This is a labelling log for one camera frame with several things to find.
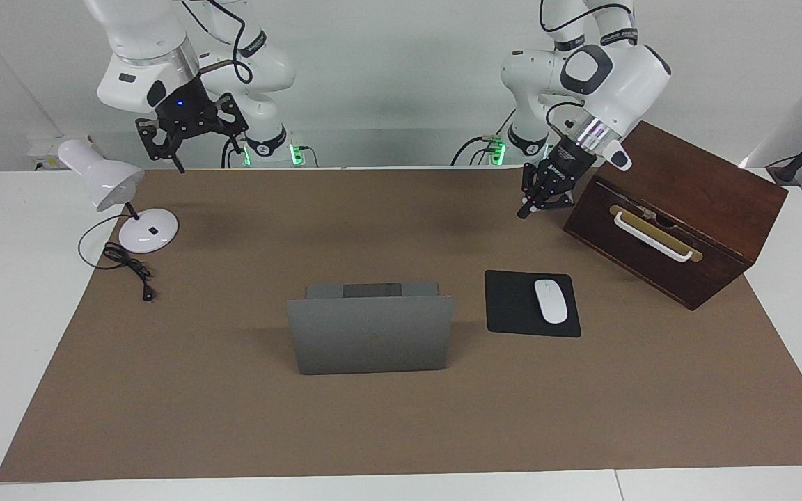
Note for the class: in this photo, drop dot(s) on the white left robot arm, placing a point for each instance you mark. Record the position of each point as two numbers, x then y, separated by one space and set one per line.
624 76

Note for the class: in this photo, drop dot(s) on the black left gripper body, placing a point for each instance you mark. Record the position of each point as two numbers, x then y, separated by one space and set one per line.
568 161

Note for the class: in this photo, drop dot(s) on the brown table mat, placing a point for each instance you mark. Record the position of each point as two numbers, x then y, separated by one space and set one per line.
234 417

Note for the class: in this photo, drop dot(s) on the dark wooden box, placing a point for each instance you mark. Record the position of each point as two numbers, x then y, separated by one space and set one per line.
693 188

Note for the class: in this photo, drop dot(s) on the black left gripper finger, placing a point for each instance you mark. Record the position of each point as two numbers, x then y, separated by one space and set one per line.
533 184
555 198

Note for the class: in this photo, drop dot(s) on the grey laptop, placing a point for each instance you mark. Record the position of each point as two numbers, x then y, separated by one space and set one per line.
373 334

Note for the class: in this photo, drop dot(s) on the white desk lamp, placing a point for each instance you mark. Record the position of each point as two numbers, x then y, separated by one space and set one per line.
105 181

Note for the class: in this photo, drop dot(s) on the white computer mouse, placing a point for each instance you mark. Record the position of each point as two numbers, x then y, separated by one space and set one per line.
551 301

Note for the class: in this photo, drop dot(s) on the white wall socket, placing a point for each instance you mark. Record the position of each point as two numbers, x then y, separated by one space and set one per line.
42 156

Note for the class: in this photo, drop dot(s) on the brass box plate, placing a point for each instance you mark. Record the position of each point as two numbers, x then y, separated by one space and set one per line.
696 255

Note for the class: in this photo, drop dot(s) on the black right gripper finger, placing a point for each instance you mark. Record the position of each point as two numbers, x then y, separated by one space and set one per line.
232 118
154 139

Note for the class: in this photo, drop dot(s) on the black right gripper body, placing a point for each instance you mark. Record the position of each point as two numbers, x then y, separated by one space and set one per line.
185 111

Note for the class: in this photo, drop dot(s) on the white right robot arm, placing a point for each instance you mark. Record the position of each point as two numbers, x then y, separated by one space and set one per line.
143 42

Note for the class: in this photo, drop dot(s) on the black mouse pad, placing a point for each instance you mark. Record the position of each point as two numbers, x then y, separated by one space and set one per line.
509 306

